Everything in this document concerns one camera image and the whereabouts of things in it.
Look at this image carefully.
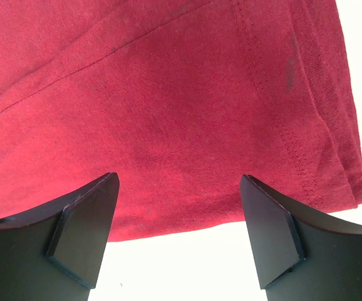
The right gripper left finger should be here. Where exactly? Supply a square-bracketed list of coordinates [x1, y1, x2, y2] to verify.
[0, 172, 120, 300]

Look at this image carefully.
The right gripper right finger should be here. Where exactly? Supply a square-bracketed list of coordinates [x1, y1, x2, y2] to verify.
[240, 175, 362, 301]

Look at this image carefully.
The red t shirt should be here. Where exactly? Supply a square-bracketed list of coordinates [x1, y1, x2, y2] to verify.
[0, 1, 362, 241]

